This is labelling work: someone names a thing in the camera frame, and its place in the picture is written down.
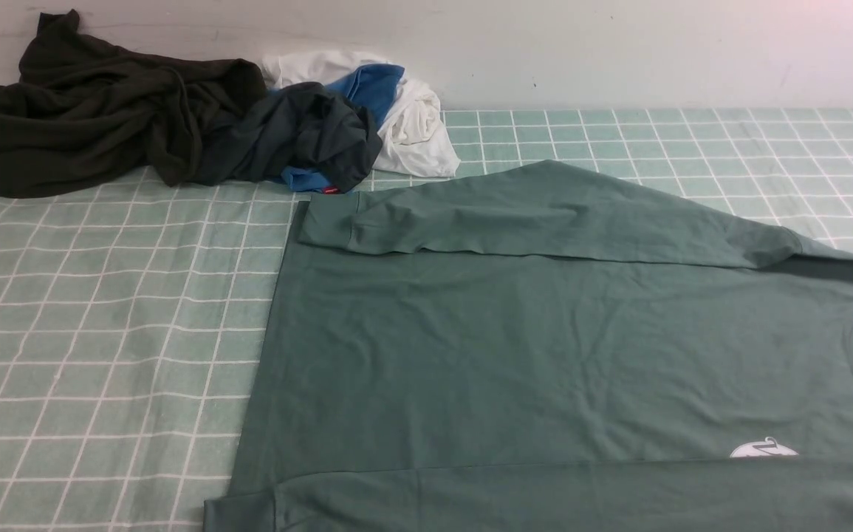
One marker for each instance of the green checkered table cloth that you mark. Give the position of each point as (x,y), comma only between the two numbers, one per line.
(132,314)

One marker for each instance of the dark grey crumpled garment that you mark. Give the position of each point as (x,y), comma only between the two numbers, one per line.
(303,126)

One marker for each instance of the dark olive crumpled garment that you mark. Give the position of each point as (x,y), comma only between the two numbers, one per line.
(85,112)

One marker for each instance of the blue crumpled garment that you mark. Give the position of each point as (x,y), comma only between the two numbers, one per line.
(371,86)

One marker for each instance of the white crumpled garment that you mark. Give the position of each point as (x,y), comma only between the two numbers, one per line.
(415,139)

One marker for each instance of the green long-sleeved shirt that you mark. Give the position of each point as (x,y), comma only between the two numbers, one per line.
(547,349)

